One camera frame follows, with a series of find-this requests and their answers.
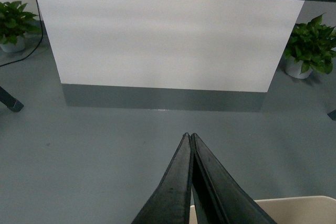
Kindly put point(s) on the potted green plant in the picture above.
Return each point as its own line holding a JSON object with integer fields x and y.
{"x": 16, "y": 23}
{"x": 311, "y": 47}

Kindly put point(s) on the black rack foot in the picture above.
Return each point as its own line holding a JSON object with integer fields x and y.
{"x": 12, "y": 103}
{"x": 332, "y": 115}

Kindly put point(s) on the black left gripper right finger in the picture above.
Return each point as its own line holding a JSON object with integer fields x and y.
{"x": 217, "y": 196}

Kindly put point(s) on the black rack right foot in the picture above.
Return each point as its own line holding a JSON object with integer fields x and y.
{"x": 332, "y": 115}

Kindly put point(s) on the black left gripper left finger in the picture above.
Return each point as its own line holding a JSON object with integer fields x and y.
{"x": 170, "y": 202}

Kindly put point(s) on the left potted green plant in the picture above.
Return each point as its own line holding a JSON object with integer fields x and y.
{"x": 16, "y": 23}

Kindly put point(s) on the black rack left foot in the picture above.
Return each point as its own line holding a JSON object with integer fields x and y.
{"x": 12, "y": 103}

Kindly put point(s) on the beige plastic laundry hamper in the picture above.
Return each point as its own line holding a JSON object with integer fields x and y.
{"x": 310, "y": 209}

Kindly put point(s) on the right potted green plant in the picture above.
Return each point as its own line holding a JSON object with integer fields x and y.
{"x": 311, "y": 47}

